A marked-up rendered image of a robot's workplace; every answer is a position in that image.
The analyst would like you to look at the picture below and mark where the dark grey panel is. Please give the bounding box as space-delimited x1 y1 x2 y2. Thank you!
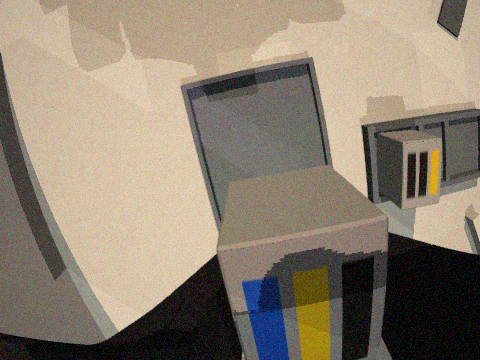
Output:
0 53 107 345

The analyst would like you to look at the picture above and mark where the beige box with dark and yellow stripes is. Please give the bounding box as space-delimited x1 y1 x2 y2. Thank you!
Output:
377 129 443 211

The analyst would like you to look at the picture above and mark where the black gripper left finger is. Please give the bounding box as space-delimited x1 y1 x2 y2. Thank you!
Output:
0 253 243 360

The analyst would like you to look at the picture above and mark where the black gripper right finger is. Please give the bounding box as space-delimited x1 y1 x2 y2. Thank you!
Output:
381 232 480 360

